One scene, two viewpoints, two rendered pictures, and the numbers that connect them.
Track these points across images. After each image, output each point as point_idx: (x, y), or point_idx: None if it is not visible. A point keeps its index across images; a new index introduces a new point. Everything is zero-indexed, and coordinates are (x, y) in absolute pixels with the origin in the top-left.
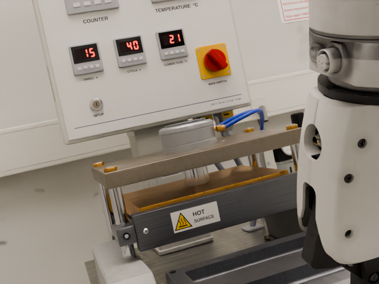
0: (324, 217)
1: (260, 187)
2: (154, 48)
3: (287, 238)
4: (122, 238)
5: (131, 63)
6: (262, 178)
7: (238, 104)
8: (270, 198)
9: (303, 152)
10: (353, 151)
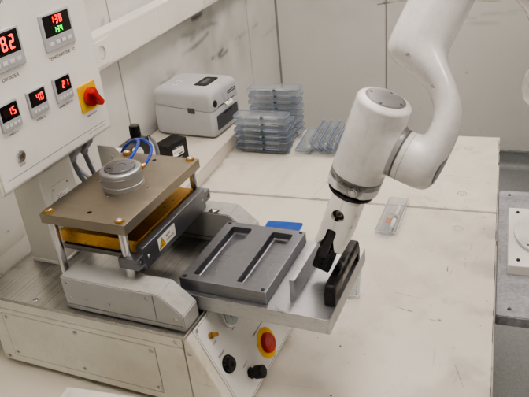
0: (338, 241)
1: (189, 205)
2: (52, 94)
3: (220, 235)
4: (139, 265)
5: (40, 113)
6: (183, 198)
7: (105, 128)
8: (193, 211)
9: (330, 219)
10: (354, 219)
